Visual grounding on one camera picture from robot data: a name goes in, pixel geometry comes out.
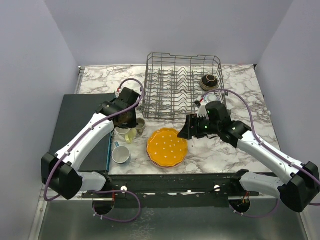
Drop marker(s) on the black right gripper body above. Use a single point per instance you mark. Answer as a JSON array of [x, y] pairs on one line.
[[205, 125]]

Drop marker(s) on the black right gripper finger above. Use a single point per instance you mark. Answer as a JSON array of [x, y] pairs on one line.
[[190, 133], [192, 122]]

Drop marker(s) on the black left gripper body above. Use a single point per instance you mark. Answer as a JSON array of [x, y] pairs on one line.
[[131, 121]]

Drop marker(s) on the orange blue patterned bowl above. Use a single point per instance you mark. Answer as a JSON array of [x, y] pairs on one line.
[[208, 98]]

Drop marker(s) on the dark brown bowl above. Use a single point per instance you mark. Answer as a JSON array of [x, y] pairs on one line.
[[208, 82]]

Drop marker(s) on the pale yellow mug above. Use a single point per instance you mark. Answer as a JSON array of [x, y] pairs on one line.
[[127, 134]]

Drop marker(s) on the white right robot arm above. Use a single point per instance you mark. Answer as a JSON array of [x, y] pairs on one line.
[[241, 136]]

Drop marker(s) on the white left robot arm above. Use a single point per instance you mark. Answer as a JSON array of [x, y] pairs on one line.
[[60, 171]]

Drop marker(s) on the orange polka dot plate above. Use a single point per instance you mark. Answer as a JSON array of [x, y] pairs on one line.
[[166, 141]]

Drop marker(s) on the small grey cup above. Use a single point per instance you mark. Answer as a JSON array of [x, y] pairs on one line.
[[141, 125]]

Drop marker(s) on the blue mug white inside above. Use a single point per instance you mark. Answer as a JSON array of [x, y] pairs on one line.
[[120, 154]]

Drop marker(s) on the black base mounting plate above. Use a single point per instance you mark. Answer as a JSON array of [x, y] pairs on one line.
[[177, 200]]

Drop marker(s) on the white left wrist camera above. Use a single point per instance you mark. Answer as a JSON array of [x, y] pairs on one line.
[[118, 92]]

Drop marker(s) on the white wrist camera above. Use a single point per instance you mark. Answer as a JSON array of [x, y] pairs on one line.
[[118, 92], [202, 112]]

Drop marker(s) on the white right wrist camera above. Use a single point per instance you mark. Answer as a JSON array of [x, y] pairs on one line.
[[202, 112]]

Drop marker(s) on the grey wire dish rack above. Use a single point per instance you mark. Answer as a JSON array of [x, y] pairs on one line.
[[172, 84]]

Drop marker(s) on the dark network switch box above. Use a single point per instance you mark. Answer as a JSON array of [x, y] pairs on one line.
[[75, 112]]

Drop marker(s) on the aluminium rail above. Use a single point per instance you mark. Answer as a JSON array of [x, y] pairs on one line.
[[230, 185]]

